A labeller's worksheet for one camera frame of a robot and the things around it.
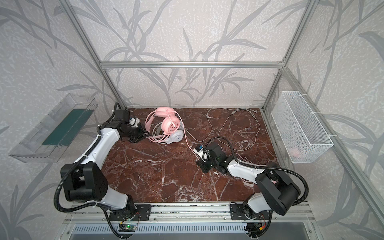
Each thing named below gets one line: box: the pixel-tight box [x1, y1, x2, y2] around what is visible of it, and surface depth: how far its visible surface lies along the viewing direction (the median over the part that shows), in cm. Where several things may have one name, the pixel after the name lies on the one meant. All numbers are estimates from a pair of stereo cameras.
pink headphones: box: [145, 107, 191, 152], surface depth 78 cm
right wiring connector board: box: [244, 223, 268, 235], surface depth 72 cm
